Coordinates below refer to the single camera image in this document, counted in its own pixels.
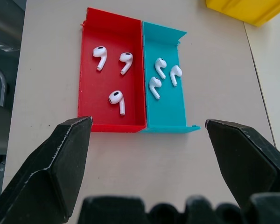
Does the white earbud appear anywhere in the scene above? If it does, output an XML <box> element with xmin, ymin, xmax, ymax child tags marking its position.
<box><xmin>92</xmin><ymin>46</ymin><xmax>108</xmax><ymax>71</ymax></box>
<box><xmin>108</xmin><ymin>90</ymin><xmax>126</xmax><ymax>116</ymax></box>
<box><xmin>119</xmin><ymin>52</ymin><xmax>134</xmax><ymax>75</ymax></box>
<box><xmin>169</xmin><ymin>65</ymin><xmax>183</xmax><ymax>87</ymax></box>
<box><xmin>148</xmin><ymin>76</ymin><xmax>161</xmax><ymax>100</ymax></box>
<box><xmin>154</xmin><ymin>57</ymin><xmax>168</xmax><ymax>80</ymax></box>

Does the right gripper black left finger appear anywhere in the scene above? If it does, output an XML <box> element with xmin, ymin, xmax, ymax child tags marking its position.
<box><xmin>0</xmin><ymin>116</ymin><xmax>94</xmax><ymax>224</ymax></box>

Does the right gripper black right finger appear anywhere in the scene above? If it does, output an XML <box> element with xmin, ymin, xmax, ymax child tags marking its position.
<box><xmin>205</xmin><ymin>119</ymin><xmax>280</xmax><ymax>208</ymax></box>

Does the yellow plastic bin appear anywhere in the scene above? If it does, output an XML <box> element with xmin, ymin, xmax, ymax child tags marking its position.
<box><xmin>205</xmin><ymin>0</ymin><xmax>280</xmax><ymax>27</ymax></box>

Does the red plastic tray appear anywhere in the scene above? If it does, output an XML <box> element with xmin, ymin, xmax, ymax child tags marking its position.
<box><xmin>77</xmin><ymin>7</ymin><xmax>147</xmax><ymax>133</ymax></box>

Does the teal plastic tray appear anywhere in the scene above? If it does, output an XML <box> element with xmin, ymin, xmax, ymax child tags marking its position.
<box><xmin>140</xmin><ymin>21</ymin><xmax>201</xmax><ymax>135</ymax></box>

